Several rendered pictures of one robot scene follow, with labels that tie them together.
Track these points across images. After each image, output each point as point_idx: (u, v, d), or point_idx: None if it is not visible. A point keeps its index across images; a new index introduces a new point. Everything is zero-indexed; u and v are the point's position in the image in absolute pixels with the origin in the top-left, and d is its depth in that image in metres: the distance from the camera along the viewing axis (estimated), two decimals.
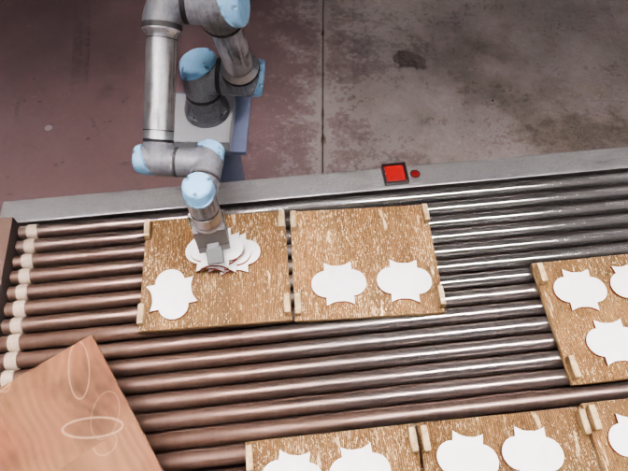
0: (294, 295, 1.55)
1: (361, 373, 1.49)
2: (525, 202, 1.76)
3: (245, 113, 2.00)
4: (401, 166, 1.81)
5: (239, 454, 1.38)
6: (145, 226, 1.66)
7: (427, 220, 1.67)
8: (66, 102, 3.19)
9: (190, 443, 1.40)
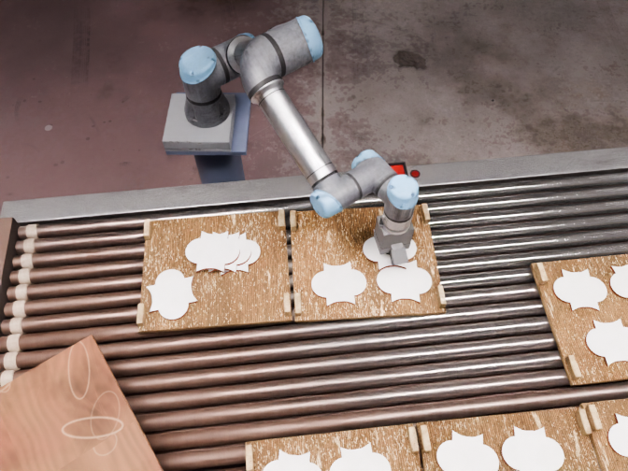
0: (294, 295, 1.55)
1: (361, 373, 1.49)
2: (525, 202, 1.76)
3: (245, 113, 2.00)
4: (401, 166, 1.81)
5: (239, 454, 1.38)
6: (145, 226, 1.66)
7: (427, 220, 1.67)
8: (66, 102, 3.19)
9: (190, 443, 1.40)
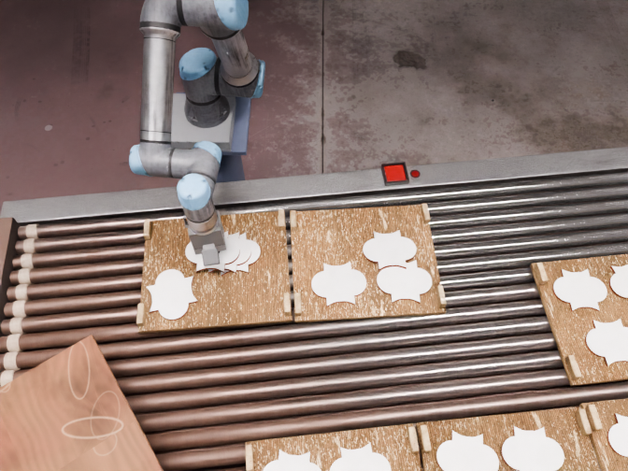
0: (294, 295, 1.55)
1: (361, 373, 1.49)
2: (525, 202, 1.76)
3: (245, 113, 2.00)
4: (401, 166, 1.81)
5: (239, 454, 1.38)
6: (145, 226, 1.66)
7: (427, 220, 1.67)
8: (66, 102, 3.19)
9: (190, 443, 1.40)
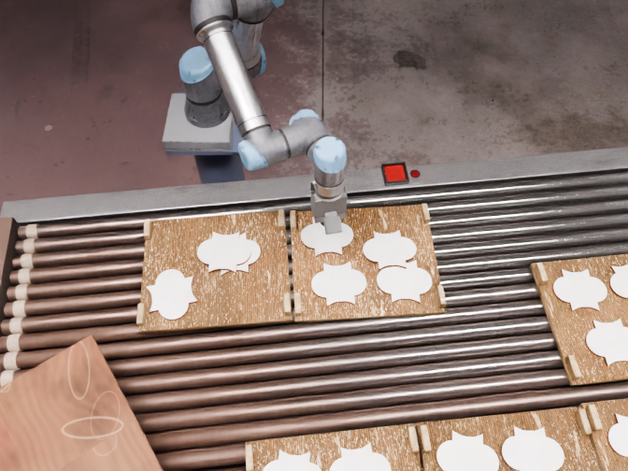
0: (294, 295, 1.55)
1: (361, 373, 1.49)
2: (525, 202, 1.76)
3: None
4: (401, 166, 1.81)
5: (239, 454, 1.38)
6: (145, 226, 1.66)
7: (427, 220, 1.67)
8: (66, 102, 3.19)
9: (190, 443, 1.40)
